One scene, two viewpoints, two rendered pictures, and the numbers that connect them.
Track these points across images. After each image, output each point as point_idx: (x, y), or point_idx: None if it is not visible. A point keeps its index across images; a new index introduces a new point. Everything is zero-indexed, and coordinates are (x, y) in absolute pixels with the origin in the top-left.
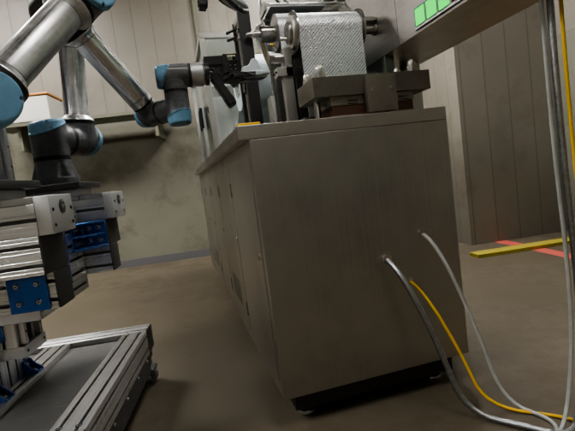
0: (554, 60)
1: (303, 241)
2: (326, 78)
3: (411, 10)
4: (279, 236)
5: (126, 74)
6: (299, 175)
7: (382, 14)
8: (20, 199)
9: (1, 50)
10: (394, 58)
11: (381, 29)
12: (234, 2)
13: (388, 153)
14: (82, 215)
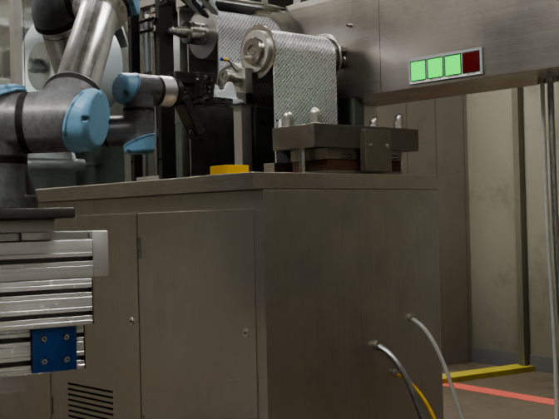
0: (552, 151)
1: (303, 316)
2: (326, 125)
3: (406, 61)
4: (281, 307)
5: None
6: (305, 237)
7: (358, 48)
8: (73, 233)
9: (79, 61)
10: None
11: (352, 65)
12: (203, 4)
13: (386, 221)
14: None
